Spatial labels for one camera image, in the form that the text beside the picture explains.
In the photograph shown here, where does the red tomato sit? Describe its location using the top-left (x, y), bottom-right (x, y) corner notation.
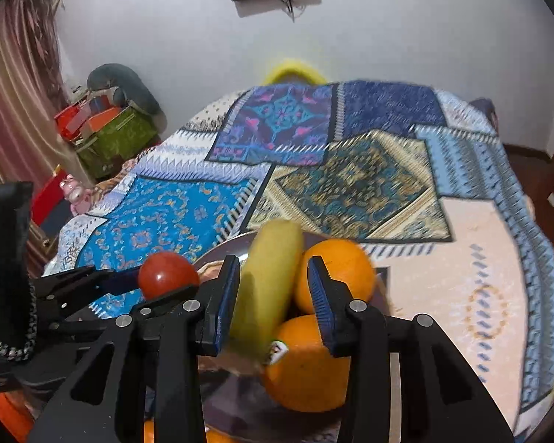
top-left (138, 251), bottom-right (200, 300)

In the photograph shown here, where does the small mandarin orange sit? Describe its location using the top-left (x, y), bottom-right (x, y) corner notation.
top-left (143, 420), bottom-right (155, 443)
top-left (206, 428), bottom-right (239, 443)

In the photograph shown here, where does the large orange with sticker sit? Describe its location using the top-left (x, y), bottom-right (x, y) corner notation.
top-left (261, 315), bottom-right (350, 413)

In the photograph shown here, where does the peeled pomelo segment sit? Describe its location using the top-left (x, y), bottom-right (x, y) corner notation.
top-left (198, 260), bottom-right (223, 284)

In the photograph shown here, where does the red box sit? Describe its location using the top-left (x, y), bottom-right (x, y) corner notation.
top-left (31, 165), bottom-right (68, 226)

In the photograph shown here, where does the pink toy figure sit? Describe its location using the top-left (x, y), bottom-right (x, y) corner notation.
top-left (60, 174), bottom-right (93, 216)

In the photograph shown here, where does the dark purple round plate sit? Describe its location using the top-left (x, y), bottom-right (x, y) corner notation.
top-left (191, 230), bottom-right (393, 443)

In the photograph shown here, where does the green storage box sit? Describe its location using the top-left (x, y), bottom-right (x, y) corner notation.
top-left (75, 107), bottom-right (159, 180)

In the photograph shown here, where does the striped pink curtain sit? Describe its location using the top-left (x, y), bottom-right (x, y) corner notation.
top-left (0, 0), bottom-right (86, 187)

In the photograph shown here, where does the grey-green plush cushion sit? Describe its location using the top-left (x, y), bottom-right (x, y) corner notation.
top-left (87, 63), bottom-right (167, 133)

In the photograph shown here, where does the colourful patchwork bedspread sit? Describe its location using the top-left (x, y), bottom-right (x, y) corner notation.
top-left (47, 80), bottom-right (554, 442)

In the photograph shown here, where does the yellow blanket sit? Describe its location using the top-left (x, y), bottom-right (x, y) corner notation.
top-left (263, 58), bottom-right (328, 85)

